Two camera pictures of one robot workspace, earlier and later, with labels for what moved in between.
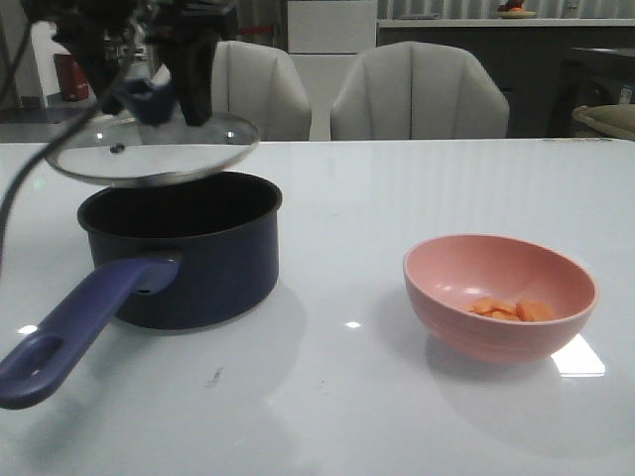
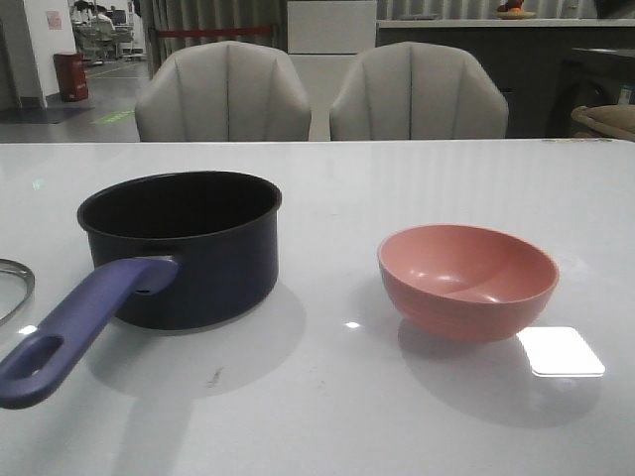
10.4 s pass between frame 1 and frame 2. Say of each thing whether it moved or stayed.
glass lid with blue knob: moved
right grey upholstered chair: stayed
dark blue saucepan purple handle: stayed
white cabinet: stayed
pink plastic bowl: moved
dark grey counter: stayed
